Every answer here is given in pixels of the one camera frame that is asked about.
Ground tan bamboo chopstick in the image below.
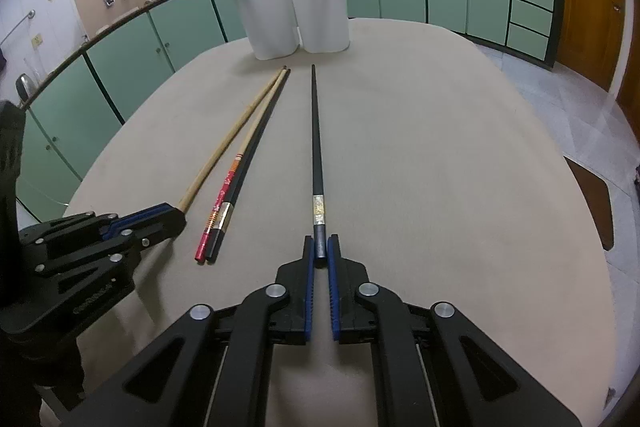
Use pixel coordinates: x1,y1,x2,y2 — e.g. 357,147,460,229
177,66,285,213

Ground brown wooden chair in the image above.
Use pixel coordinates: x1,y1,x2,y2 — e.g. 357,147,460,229
565,157,615,251

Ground red-patterned wooden chopstick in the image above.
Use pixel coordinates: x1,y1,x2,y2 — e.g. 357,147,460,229
194,67,291,265

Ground electric kettle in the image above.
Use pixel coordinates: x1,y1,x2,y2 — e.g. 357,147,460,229
15,72,39,106

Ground black chopstick gold band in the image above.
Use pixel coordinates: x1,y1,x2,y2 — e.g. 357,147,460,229
311,64,326,268

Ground wall towel bar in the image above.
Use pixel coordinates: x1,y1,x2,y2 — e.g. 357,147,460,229
0,10,37,46

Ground green lower kitchen cabinets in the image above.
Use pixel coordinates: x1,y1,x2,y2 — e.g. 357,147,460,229
14,0,566,223

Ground white utensil holder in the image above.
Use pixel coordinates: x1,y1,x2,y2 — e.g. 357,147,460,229
234,0,350,61

